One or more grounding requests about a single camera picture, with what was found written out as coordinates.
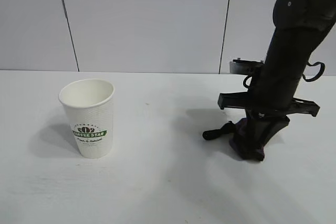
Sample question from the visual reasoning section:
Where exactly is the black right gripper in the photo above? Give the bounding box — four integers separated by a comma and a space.
217, 73, 321, 156

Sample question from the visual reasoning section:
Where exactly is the purple and black cloth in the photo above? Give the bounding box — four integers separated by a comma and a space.
202, 119, 265, 162

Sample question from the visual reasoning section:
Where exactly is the white paper coffee cup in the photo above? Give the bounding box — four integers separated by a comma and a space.
58, 78, 116, 159

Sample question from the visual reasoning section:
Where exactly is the black right camera cable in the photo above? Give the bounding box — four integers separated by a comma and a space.
243, 74, 257, 90

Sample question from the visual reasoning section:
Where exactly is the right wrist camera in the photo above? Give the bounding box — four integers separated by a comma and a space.
229, 57, 265, 76

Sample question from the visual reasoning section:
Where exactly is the black right arm cable loop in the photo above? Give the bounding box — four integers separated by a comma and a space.
301, 61, 326, 83

